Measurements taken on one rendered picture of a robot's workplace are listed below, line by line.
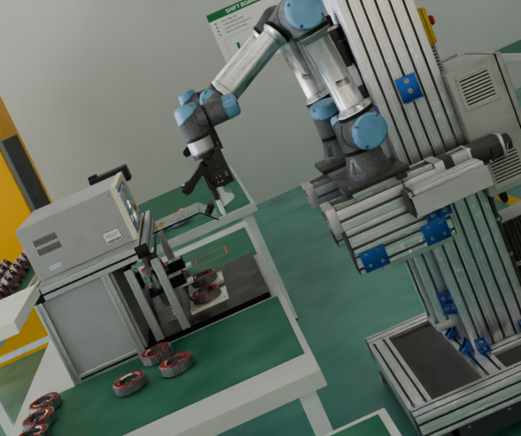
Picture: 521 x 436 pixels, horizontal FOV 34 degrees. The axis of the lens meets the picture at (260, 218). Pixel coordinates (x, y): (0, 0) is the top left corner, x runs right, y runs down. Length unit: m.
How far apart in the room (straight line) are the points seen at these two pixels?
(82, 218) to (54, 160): 5.47
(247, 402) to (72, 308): 0.94
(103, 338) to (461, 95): 1.51
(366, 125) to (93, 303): 1.13
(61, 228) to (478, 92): 1.53
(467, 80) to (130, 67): 5.73
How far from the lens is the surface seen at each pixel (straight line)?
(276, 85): 8.50
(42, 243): 3.12
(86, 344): 3.07
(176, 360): 2.77
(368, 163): 2.83
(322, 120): 3.31
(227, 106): 2.61
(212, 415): 2.34
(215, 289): 3.18
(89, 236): 3.10
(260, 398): 2.31
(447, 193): 2.79
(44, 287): 3.02
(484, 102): 3.07
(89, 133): 8.49
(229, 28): 8.46
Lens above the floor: 1.64
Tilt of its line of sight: 12 degrees down
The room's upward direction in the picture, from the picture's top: 24 degrees counter-clockwise
